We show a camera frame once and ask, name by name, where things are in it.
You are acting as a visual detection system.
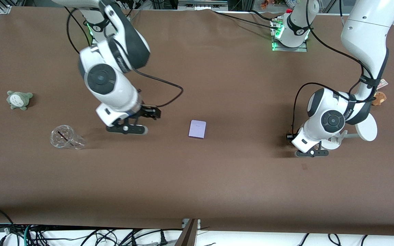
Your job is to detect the grey green plush toy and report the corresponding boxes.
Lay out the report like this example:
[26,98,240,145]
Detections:
[6,90,34,111]

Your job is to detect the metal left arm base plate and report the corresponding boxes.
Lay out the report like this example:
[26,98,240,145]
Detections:
[271,17,308,53]

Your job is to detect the black cables to base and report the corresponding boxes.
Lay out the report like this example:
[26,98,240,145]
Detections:
[212,9,284,31]

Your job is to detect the lavender card box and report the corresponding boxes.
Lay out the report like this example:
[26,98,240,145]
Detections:
[188,120,207,139]

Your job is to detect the brown table cover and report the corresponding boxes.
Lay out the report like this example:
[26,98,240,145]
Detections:
[0,7,394,237]

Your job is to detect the white round desk stand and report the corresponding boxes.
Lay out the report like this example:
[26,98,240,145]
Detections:
[320,112,378,151]

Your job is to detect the grey table post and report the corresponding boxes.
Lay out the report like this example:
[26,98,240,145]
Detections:
[174,219,201,246]

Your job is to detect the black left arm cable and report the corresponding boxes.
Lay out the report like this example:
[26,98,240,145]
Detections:
[291,0,383,138]

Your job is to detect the aluminium frame rail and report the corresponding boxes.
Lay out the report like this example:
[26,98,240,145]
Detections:
[178,0,229,10]

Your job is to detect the small brown plush toy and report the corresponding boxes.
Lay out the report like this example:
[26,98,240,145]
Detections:
[371,79,389,107]

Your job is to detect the clear plastic cup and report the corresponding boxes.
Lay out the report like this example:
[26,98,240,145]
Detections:
[50,124,86,150]

